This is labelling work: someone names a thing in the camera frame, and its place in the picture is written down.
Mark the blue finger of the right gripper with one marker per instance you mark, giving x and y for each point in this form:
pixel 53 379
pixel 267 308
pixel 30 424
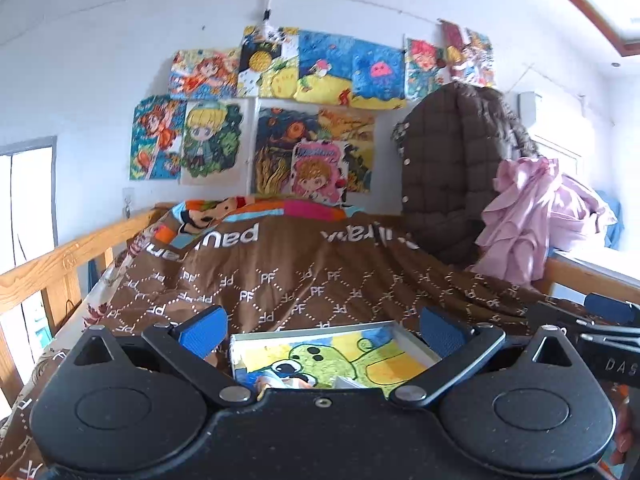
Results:
pixel 612 310

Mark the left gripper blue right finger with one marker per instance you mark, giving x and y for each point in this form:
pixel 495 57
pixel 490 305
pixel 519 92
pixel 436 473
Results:
pixel 463 351

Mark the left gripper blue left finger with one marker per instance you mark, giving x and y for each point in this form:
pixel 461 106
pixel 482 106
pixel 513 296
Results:
pixel 184 347

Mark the painted frog shallow tray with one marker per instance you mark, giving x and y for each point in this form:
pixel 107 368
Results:
pixel 381 355

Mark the colourful cartoon striped blanket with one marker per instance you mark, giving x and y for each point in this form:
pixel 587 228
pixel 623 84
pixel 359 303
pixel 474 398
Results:
pixel 192 218

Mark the brown PF patterned quilt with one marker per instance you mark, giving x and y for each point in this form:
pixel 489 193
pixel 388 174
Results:
pixel 269 273

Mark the pink crumpled garment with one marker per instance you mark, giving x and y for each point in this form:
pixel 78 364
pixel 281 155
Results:
pixel 537 209

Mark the brown puffer jacket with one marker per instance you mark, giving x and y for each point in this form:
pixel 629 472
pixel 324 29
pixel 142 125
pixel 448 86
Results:
pixel 451 145

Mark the blond boy green poster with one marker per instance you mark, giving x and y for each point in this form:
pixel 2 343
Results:
pixel 214 143

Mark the pink anime girl poster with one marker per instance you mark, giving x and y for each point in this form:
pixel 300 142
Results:
pixel 319 172

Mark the orange-haired girl poster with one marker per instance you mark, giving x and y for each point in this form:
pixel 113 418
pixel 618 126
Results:
pixel 156 139

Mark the redhead girl top poster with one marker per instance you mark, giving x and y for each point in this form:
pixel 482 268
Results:
pixel 204 74

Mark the pink jellyfish blue poster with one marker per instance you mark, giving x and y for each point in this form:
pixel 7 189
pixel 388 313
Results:
pixel 378 77

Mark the red-haired girl green poster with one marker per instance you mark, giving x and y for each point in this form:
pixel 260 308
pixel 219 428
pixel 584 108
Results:
pixel 425 69

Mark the pink anime corner poster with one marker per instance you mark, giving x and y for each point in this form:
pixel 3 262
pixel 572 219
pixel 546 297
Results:
pixel 469 55

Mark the yellow moon dark poster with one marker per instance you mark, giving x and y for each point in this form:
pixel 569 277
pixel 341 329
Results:
pixel 269 63

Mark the blue sea yellow sand poster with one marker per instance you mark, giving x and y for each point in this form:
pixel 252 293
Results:
pixel 324 68

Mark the wooden bed rail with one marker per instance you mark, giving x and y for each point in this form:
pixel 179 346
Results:
pixel 54 277

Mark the window with grey frame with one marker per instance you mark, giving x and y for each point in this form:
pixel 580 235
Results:
pixel 28 224

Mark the wall air conditioner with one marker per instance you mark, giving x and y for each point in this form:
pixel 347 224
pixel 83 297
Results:
pixel 527 108

